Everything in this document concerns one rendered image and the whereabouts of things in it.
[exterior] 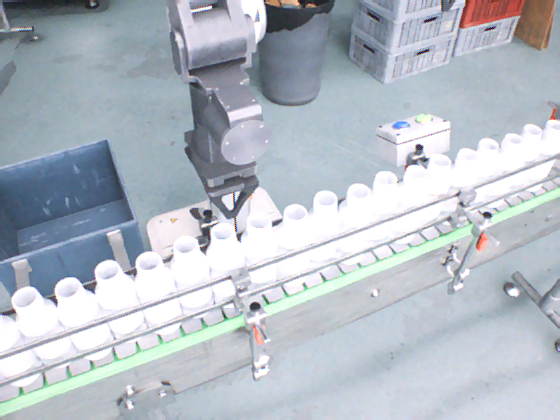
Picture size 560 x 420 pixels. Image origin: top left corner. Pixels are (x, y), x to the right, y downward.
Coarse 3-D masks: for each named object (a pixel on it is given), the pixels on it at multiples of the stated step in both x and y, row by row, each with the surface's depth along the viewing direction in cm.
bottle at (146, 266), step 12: (144, 264) 74; (156, 264) 74; (144, 276) 71; (156, 276) 72; (168, 276) 74; (144, 288) 73; (156, 288) 73; (168, 288) 74; (144, 300) 74; (144, 312) 78; (156, 312) 76; (168, 312) 77; (180, 312) 81; (156, 324) 79
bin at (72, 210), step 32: (32, 160) 119; (64, 160) 123; (96, 160) 128; (0, 192) 121; (32, 192) 125; (64, 192) 130; (96, 192) 135; (128, 192) 112; (0, 224) 115; (32, 224) 132; (64, 224) 133; (96, 224) 133; (128, 224) 105; (0, 256) 105; (32, 256) 99; (64, 256) 104; (96, 256) 108; (128, 256) 112
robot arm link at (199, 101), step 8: (192, 88) 55; (200, 88) 55; (192, 96) 56; (200, 96) 55; (208, 96) 53; (192, 104) 57; (200, 104) 56; (192, 112) 58; (200, 112) 57; (200, 120) 58
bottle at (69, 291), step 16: (64, 288) 70; (80, 288) 68; (64, 304) 68; (80, 304) 69; (96, 304) 72; (64, 320) 69; (80, 320) 69; (80, 336) 72; (96, 336) 74; (112, 336) 79
